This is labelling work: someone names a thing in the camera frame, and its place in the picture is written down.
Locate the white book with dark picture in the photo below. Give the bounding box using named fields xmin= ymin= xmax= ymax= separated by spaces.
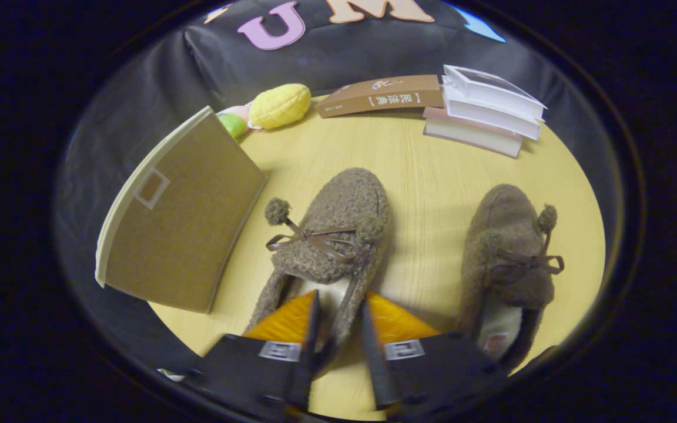
xmin=442 ymin=64 xmax=548 ymax=122

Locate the pink and green plush toy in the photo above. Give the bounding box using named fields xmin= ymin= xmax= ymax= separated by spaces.
xmin=216 ymin=104 xmax=252 ymax=141

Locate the brown fuzzy shoe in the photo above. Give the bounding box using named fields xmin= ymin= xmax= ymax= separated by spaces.
xmin=244 ymin=167 xmax=391 ymax=360
xmin=456 ymin=183 xmax=566 ymax=374

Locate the yellow plush toy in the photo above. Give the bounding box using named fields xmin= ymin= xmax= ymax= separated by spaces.
xmin=248 ymin=83 xmax=313 ymax=130

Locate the brown book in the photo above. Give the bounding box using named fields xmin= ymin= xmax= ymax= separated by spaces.
xmin=314 ymin=74 xmax=445 ymax=119

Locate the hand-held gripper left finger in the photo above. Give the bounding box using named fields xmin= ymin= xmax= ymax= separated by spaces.
xmin=186 ymin=289 xmax=323 ymax=421

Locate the pink book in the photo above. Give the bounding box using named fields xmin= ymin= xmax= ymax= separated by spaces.
xmin=422 ymin=107 xmax=524 ymax=159

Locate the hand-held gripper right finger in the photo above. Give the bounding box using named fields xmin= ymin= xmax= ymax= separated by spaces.
xmin=360 ymin=291 xmax=508 ymax=420

